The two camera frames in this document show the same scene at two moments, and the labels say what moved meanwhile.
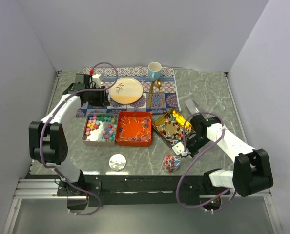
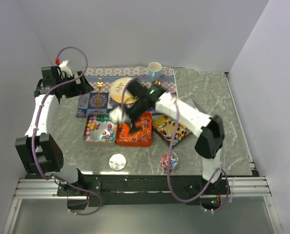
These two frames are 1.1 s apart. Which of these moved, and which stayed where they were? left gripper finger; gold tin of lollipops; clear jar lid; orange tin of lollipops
Moved: left gripper finger
Stayed: gold tin of lollipops; orange tin of lollipops; clear jar lid
